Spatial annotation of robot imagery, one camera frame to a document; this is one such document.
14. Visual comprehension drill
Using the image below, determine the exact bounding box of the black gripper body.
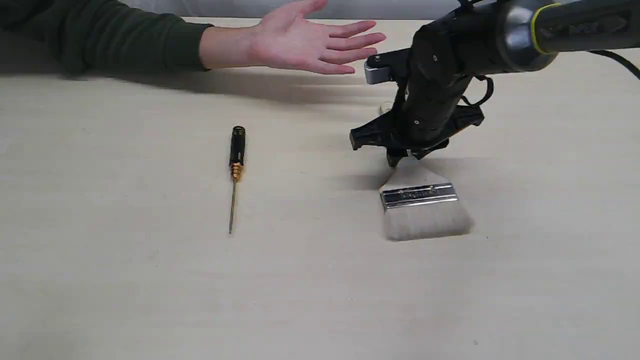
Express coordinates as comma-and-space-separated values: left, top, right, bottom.
349, 22, 485, 167

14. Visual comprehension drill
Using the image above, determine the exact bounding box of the white paint brush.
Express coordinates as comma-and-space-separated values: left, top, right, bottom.
378, 155, 474, 242

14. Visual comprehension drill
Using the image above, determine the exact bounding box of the black gold precision screwdriver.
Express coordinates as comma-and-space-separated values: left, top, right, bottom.
228, 125, 246, 235

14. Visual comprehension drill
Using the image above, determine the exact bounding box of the green sleeved forearm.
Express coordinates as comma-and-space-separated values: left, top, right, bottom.
0, 0, 253, 76

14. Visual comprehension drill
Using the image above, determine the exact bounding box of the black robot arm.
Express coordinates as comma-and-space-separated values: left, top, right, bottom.
349, 0, 640, 167

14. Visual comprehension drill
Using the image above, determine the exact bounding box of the person's bare hand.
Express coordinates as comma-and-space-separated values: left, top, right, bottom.
247, 0, 387, 75

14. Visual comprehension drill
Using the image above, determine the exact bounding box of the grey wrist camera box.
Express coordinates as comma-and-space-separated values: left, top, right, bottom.
364, 48, 410, 85

